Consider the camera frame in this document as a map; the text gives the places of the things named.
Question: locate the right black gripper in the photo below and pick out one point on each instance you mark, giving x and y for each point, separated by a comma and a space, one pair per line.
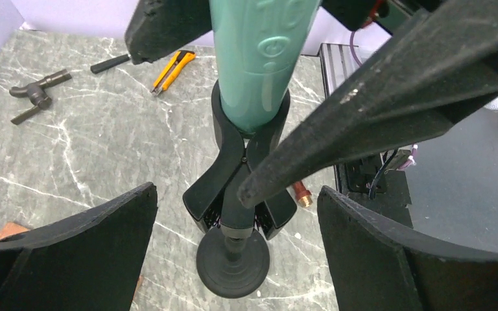
438, 68

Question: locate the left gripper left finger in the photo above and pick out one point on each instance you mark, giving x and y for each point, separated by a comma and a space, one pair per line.
89, 261

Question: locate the wooden board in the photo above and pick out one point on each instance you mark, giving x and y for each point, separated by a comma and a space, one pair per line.
12, 231

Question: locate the black round base mic stand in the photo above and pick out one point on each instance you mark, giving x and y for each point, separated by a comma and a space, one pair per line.
233, 258

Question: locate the small black handled hammer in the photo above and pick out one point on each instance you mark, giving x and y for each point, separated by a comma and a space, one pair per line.
108, 64

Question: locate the teal green microphone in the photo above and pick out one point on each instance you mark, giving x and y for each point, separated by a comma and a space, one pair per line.
257, 44

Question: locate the yellow utility knife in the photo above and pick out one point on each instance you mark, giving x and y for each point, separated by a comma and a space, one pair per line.
171, 71

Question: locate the aluminium frame rail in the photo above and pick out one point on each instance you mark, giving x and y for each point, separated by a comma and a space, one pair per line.
337, 63

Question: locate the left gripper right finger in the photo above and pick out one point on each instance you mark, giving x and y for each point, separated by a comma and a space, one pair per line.
379, 264

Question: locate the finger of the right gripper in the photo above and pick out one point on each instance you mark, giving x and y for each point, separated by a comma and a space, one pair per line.
160, 27

